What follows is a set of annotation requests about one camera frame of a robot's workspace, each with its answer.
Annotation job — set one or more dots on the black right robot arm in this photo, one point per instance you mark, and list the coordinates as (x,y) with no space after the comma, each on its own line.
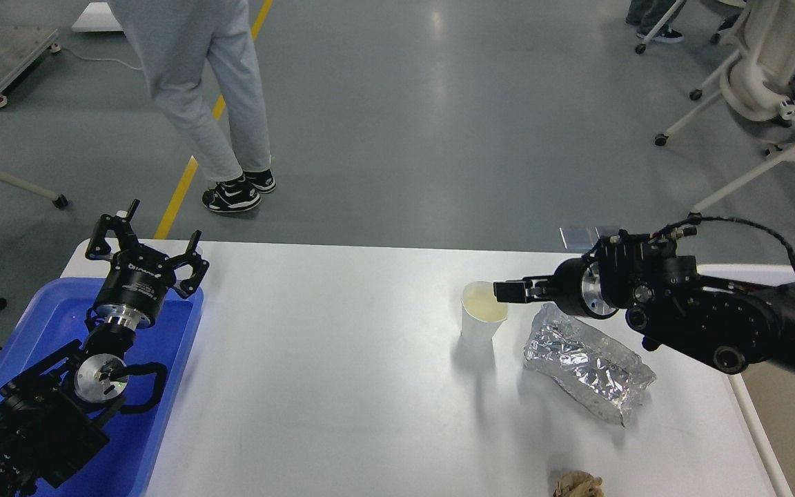
(725,324)

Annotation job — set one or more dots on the crumpled aluminium foil pack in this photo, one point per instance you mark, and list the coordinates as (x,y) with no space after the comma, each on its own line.
(602,374)

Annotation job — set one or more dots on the white paper cup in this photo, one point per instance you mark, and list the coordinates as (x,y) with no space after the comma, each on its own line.
(482,313)

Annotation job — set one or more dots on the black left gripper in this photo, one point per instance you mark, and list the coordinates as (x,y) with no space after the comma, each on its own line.
(140,279)

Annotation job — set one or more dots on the left metal floor plate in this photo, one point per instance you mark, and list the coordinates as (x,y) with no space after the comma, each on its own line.
(578,238)

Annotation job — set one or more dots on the person in grey trousers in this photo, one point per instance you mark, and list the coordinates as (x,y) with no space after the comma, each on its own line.
(202,72)

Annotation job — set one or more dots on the metal floor plate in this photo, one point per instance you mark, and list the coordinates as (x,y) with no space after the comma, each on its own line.
(578,238)
(608,233)

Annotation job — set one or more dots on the crumpled brown paper ball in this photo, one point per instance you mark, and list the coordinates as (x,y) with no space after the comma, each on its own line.
(578,483)

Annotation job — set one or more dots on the right metal floor plate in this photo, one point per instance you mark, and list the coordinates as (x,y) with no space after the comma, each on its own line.
(608,233)

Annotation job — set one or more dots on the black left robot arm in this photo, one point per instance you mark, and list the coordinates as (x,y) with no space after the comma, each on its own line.
(52,415)

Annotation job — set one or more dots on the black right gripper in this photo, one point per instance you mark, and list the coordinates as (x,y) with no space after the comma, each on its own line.
(577,290)

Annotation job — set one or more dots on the white office chair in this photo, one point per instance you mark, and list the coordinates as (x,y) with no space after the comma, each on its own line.
(755,81)

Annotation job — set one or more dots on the white foam board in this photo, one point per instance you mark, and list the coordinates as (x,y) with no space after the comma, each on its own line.
(96,17)

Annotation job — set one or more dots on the seated person far right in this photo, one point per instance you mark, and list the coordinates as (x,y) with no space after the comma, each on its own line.
(645,16)

